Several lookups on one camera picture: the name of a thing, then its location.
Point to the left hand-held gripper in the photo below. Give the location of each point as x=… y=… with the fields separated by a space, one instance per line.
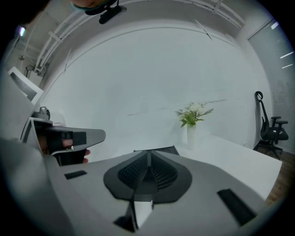
x=94 y=136

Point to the black office chair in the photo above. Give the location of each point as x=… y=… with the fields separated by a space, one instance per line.
x=273 y=133

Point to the white vase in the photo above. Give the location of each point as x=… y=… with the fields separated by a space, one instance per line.
x=192 y=138

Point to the white and green flower bouquet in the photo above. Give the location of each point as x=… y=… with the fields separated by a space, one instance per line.
x=192 y=114

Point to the white ceiling pipes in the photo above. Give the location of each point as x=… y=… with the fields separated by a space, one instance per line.
x=57 y=34

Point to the white framed panel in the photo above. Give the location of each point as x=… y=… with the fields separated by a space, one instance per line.
x=24 y=85

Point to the person's left hand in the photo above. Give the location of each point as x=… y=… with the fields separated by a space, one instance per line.
x=66 y=142

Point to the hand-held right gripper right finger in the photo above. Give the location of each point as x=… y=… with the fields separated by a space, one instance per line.
x=170 y=178

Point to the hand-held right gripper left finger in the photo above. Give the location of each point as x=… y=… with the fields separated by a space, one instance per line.
x=125 y=177

